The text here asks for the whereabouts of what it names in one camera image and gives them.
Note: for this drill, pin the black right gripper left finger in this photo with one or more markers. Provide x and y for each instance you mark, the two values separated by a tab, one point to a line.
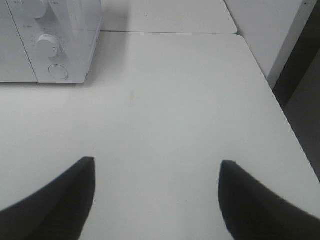
57	211

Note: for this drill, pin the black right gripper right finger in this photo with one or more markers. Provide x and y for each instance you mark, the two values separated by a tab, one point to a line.
253	212

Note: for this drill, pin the round white door release button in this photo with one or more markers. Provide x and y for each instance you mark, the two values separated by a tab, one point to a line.
58	72

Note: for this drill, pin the white microwave door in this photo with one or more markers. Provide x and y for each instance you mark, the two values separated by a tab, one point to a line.
15	66

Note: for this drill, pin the white microwave knob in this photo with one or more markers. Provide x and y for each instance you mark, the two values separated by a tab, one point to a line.
48	45
34	8

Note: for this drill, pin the white microwave oven body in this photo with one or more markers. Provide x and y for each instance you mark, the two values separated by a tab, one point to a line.
75	23

